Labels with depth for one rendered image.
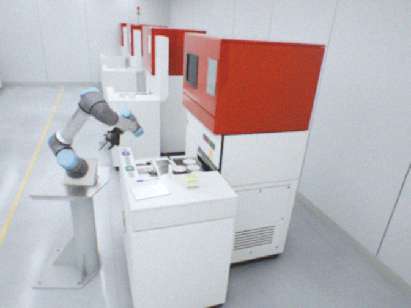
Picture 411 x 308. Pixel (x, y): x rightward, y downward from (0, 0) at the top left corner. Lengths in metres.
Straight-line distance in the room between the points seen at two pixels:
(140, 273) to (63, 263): 1.03
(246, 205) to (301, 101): 0.86
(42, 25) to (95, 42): 1.38
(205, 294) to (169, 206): 0.78
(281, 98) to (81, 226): 1.69
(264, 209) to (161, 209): 1.02
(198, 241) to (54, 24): 8.65
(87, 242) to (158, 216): 0.94
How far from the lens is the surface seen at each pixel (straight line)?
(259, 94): 2.01
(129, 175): 2.01
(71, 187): 2.23
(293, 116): 2.21
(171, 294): 2.12
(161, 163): 2.30
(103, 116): 1.86
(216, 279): 2.16
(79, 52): 9.88
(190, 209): 1.73
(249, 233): 2.53
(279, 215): 2.56
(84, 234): 2.47
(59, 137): 2.11
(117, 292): 2.56
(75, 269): 2.77
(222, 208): 1.80
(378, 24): 3.05
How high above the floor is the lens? 1.88
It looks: 24 degrees down
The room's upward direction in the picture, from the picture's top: 4 degrees clockwise
